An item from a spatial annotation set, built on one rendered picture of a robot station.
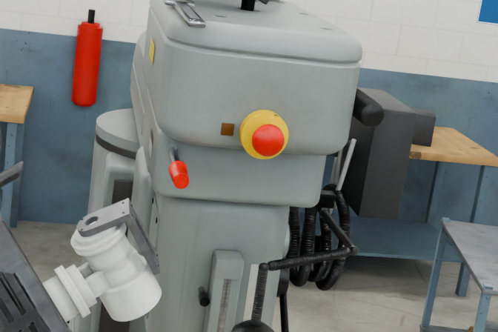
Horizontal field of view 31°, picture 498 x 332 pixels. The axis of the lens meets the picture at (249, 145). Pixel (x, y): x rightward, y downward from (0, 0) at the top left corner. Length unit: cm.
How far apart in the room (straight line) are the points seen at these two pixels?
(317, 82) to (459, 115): 500
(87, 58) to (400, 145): 393
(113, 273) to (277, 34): 36
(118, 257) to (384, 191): 76
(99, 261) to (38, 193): 478
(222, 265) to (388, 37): 465
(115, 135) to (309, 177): 66
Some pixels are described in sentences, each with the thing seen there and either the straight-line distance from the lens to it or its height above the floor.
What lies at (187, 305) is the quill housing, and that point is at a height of 146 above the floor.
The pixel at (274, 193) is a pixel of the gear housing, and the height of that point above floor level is 165.
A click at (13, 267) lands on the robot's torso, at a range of 83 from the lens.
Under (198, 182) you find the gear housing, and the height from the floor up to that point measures 166.
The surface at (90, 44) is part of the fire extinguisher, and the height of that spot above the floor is 119.
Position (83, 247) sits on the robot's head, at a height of 165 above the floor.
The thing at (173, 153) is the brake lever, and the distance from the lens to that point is 119.
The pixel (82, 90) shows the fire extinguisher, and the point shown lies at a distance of 546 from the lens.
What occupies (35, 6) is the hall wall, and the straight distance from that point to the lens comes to 554.
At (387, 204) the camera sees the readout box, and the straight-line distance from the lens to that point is 167.
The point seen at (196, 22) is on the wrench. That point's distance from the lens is 103.
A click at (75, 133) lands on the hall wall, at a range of 566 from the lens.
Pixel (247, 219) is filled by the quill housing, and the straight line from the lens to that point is 130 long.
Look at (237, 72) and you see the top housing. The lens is 111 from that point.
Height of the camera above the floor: 202
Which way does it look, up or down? 14 degrees down
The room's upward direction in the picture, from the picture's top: 8 degrees clockwise
